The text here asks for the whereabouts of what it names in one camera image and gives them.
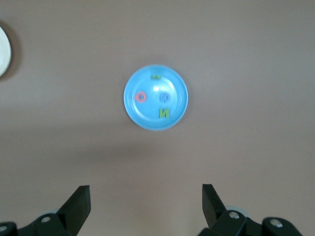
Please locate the blue letter G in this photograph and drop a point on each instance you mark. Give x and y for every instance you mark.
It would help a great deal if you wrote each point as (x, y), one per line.
(161, 98)

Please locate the blue plate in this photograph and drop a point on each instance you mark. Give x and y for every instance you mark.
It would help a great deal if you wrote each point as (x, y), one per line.
(152, 118)

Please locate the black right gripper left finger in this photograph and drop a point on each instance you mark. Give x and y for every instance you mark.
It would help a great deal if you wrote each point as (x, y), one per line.
(78, 206)

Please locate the green uppercase letter B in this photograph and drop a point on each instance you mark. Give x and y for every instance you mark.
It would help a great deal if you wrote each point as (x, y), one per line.
(155, 77)

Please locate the green letter N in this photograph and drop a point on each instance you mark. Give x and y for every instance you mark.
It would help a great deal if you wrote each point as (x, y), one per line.
(160, 113)

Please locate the red letter Q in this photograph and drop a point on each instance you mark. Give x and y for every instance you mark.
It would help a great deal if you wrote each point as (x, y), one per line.
(144, 97)

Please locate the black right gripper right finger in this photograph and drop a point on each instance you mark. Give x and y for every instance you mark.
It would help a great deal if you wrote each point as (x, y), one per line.
(211, 204)

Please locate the beige plate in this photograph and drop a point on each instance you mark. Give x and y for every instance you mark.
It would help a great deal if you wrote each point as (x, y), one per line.
(3, 51)

